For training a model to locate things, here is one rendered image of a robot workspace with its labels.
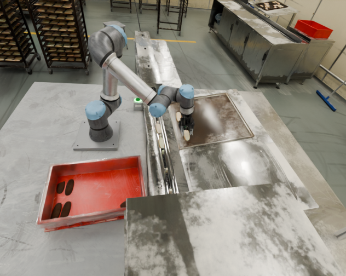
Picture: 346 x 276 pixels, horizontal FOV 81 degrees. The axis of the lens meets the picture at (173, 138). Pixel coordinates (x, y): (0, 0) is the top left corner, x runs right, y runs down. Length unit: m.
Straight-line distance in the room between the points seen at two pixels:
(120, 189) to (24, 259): 0.48
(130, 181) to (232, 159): 0.61
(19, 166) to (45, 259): 0.56
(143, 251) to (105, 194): 0.67
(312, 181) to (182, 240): 1.19
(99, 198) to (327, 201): 1.32
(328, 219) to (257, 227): 0.89
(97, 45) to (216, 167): 0.87
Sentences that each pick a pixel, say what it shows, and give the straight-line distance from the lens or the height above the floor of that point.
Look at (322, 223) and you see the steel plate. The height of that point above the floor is 0.82.
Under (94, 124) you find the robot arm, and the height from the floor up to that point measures 0.99.
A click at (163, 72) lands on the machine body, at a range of 2.21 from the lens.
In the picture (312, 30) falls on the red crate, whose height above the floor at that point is 0.96.
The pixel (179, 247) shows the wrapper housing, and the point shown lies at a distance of 0.57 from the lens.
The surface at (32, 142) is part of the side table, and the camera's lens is 1.55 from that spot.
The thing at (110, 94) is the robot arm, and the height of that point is 1.11.
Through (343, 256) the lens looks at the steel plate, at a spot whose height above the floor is 0.82.
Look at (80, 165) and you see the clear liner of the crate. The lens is 1.22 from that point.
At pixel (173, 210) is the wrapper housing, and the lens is 0.60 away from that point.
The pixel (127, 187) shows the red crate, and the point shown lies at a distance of 1.18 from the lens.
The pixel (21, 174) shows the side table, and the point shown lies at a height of 0.82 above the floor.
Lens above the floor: 1.84
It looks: 45 degrees down
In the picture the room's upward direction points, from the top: 9 degrees clockwise
